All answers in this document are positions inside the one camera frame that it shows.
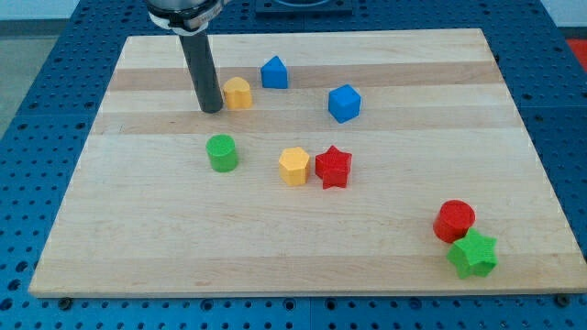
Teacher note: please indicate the red cylinder block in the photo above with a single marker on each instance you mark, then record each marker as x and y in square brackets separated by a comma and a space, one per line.
[453, 220]

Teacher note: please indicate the green cylinder block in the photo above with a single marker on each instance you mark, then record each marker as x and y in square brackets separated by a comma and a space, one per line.
[222, 153]

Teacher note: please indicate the wooden board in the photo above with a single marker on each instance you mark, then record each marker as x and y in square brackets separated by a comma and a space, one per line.
[145, 215]

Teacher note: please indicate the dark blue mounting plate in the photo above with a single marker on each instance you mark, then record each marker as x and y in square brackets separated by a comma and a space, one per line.
[270, 8]

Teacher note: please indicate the red star block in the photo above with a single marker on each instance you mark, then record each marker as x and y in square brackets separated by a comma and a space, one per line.
[333, 167]

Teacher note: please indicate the green star block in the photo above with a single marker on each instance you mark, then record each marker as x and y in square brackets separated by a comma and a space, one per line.
[473, 255]

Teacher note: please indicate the blue cube block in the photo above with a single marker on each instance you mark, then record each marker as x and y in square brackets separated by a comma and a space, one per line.
[344, 103]

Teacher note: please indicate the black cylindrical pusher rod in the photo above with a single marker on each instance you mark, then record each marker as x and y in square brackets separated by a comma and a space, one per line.
[200, 63]

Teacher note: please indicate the yellow heart block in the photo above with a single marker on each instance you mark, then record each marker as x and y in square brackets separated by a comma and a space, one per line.
[237, 93]

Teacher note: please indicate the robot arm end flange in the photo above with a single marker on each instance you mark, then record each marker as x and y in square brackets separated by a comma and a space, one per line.
[184, 17]

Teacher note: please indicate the yellow hexagon block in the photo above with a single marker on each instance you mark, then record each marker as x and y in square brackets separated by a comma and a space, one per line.
[294, 166]

